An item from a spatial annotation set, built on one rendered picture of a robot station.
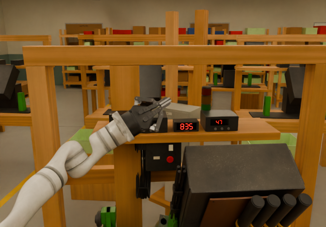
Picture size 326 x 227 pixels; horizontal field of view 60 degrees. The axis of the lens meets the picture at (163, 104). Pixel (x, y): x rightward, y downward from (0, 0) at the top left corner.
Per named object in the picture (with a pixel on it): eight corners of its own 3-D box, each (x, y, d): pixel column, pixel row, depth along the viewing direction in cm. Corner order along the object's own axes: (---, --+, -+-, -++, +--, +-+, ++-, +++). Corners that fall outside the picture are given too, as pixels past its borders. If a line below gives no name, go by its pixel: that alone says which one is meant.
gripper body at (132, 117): (116, 118, 88) (142, 102, 90) (131, 141, 87) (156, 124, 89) (116, 114, 80) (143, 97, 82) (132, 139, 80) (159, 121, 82)
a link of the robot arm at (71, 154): (79, 134, 80) (43, 161, 69) (96, 159, 82) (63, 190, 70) (65, 140, 84) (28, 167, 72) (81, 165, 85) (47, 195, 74)
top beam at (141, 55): (334, 63, 141) (336, 45, 139) (24, 66, 130) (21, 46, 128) (322, 62, 150) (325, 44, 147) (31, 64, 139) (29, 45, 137)
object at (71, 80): (141, 89, 1058) (140, 28, 1005) (63, 89, 1080) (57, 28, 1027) (143, 87, 1110) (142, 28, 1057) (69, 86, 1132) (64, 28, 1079)
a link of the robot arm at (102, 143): (122, 154, 80) (105, 127, 79) (73, 185, 77) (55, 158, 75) (118, 149, 87) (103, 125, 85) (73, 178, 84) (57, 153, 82)
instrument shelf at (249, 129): (280, 139, 136) (281, 132, 135) (89, 145, 129) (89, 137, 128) (259, 124, 160) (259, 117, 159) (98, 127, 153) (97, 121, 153)
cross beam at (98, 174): (291, 177, 165) (292, 162, 163) (63, 185, 156) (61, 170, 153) (286, 172, 170) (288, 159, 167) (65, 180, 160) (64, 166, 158)
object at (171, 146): (181, 170, 137) (181, 141, 133) (146, 171, 136) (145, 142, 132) (178, 159, 149) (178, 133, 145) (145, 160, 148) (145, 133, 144)
